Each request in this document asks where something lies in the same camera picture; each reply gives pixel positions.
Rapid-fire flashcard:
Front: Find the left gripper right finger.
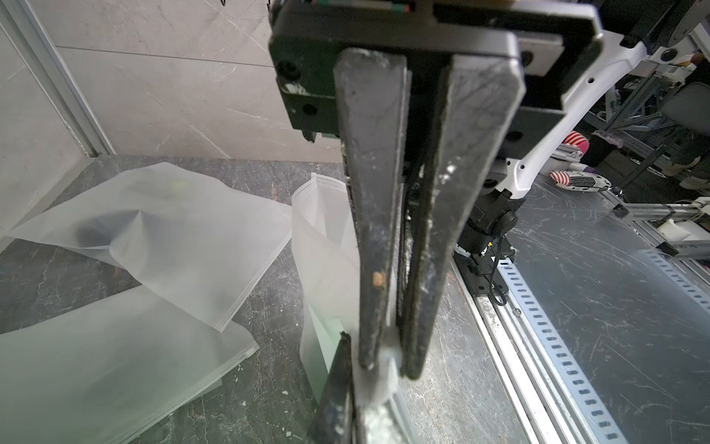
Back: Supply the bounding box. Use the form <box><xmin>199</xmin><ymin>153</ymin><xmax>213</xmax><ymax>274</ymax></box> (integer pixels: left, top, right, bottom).
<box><xmin>354</xmin><ymin>404</ymin><xmax>408</xmax><ymax>444</ymax></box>

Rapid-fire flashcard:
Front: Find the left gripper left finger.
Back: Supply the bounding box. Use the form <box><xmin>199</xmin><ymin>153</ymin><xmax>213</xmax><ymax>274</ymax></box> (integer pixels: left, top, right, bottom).
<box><xmin>307</xmin><ymin>332</ymin><xmax>355</xmax><ymax>444</ymax></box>

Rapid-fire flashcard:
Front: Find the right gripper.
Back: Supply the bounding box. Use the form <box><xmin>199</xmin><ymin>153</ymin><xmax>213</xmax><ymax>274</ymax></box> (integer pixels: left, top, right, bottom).
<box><xmin>267</xmin><ymin>1</ymin><xmax>603</xmax><ymax>380</ymax></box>

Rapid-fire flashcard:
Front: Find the clear zip-top bag stack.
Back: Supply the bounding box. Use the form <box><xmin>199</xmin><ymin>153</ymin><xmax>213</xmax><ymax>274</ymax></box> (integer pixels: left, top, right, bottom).
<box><xmin>291</xmin><ymin>174</ymin><xmax>417</xmax><ymax>443</ymax></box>

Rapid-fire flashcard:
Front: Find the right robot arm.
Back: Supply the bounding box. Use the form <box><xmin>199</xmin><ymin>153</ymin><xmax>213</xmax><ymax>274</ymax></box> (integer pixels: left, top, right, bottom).
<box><xmin>267</xmin><ymin>1</ymin><xmax>709</xmax><ymax>379</ymax></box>

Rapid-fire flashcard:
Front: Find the striped red white shoe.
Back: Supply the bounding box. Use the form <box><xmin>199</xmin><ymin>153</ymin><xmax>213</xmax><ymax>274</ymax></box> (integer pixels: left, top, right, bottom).
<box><xmin>549</xmin><ymin>170</ymin><xmax>611</xmax><ymax>192</ymax></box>

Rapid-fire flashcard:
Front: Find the aluminium mounting rail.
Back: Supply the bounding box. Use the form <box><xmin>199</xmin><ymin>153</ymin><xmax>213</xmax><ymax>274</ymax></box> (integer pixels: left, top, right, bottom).
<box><xmin>451</xmin><ymin>199</ymin><xmax>710</xmax><ymax>444</ymax></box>

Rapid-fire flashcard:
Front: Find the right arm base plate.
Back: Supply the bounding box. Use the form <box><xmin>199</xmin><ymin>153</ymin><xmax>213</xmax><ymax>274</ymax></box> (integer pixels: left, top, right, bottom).
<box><xmin>453</xmin><ymin>243</ymin><xmax>508</xmax><ymax>306</ymax></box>

